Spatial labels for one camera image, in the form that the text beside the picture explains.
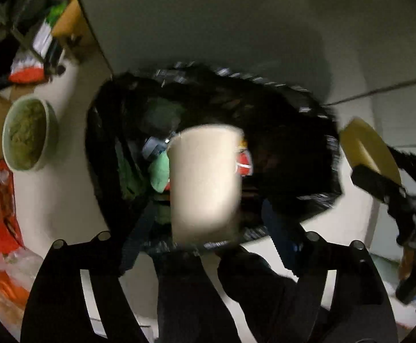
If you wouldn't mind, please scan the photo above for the green snack packet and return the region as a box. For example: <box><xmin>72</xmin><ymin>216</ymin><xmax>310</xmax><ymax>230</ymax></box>
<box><xmin>148</xmin><ymin>151</ymin><xmax>172</xmax><ymax>192</ymax></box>

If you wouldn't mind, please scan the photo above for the red white wrapper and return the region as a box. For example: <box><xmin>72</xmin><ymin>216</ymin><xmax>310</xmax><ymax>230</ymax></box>
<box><xmin>236</xmin><ymin>139</ymin><xmax>254</xmax><ymax>176</ymax></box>

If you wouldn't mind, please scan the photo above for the clear bag with carrots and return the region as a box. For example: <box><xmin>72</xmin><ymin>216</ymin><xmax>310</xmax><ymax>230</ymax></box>
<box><xmin>0</xmin><ymin>249</ymin><xmax>45</xmax><ymax>331</ymax></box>

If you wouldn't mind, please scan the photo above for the tan box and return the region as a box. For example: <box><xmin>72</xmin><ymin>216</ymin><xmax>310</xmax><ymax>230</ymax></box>
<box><xmin>51</xmin><ymin>0</ymin><xmax>88</xmax><ymax>41</ymax></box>

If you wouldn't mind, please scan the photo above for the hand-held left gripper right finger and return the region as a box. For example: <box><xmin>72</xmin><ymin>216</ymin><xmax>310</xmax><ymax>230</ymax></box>
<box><xmin>216</xmin><ymin>199</ymin><xmax>399</xmax><ymax>343</ymax></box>

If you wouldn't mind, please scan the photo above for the red white packet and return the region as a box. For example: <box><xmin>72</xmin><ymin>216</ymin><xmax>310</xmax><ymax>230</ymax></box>
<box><xmin>8</xmin><ymin>51</ymin><xmax>45</xmax><ymax>83</ymax></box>

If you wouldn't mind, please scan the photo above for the black trash bag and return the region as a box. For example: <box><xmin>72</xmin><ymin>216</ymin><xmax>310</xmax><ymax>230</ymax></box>
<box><xmin>84</xmin><ymin>62</ymin><xmax>344</xmax><ymax>258</ymax></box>

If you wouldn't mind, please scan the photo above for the blue snack packet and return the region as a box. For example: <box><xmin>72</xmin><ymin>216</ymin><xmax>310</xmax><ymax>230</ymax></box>
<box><xmin>141</xmin><ymin>137</ymin><xmax>168</xmax><ymax>158</ymax></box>

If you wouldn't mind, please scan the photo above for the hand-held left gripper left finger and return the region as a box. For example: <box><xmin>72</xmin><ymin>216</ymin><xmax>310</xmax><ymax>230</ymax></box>
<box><xmin>20</xmin><ymin>202</ymin><xmax>238</xmax><ymax>343</ymax></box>

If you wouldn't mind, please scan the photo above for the round yellow sponge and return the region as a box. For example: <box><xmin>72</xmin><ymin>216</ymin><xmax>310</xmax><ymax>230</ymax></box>
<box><xmin>338</xmin><ymin>117</ymin><xmax>402</xmax><ymax>187</ymax></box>

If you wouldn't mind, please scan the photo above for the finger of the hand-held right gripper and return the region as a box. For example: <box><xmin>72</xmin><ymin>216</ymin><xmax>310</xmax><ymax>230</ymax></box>
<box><xmin>390</xmin><ymin>146</ymin><xmax>416</xmax><ymax>195</ymax></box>
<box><xmin>350</xmin><ymin>164</ymin><xmax>415</xmax><ymax>219</ymax></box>

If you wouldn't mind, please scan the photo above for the beige paper cup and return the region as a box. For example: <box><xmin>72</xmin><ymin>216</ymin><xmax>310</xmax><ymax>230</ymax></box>
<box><xmin>167</xmin><ymin>124</ymin><xmax>245</xmax><ymax>244</ymax></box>

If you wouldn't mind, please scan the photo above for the green bowl with leftovers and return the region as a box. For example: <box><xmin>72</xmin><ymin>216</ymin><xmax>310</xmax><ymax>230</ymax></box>
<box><xmin>2</xmin><ymin>96</ymin><xmax>59</xmax><ymax>172</ymax></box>

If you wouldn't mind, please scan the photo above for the red plastic packaging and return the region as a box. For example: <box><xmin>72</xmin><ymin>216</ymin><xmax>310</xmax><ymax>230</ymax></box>
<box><xmin>0</xmin><ymin>160</ymin><xmax>27</xmax><ymax>255</ymax></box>

